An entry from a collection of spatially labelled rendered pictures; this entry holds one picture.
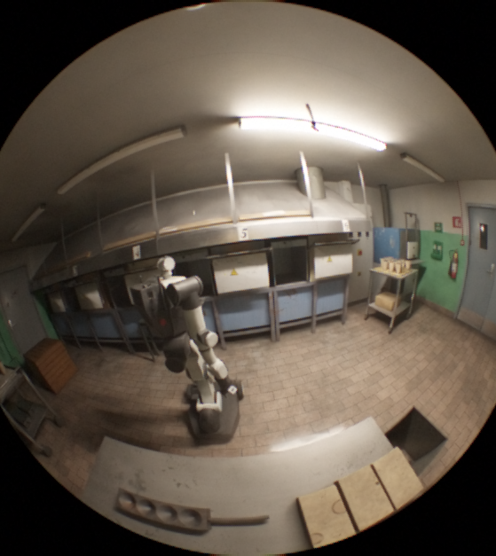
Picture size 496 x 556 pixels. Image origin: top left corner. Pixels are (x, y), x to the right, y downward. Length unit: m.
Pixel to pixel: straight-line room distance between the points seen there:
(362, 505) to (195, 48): 1.70
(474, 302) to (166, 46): 4.51
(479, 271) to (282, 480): 3.81
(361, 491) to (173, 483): 0.61
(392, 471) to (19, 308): 5.25
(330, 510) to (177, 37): 1.66
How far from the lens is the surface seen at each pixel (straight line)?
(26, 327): 4.91
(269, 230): 1.76
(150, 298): 0.85
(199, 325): 0.82
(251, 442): 1.67
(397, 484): 0.75
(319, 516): 0.67
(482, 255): 3.86
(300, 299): 2.43
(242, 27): 0.99
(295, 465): 0.73
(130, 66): 1.09
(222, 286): 1.98
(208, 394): 1.54
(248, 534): 0.73
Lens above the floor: 1.56
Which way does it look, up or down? 15 degrees down
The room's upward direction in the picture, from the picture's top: 7 degrees counter-clockwise
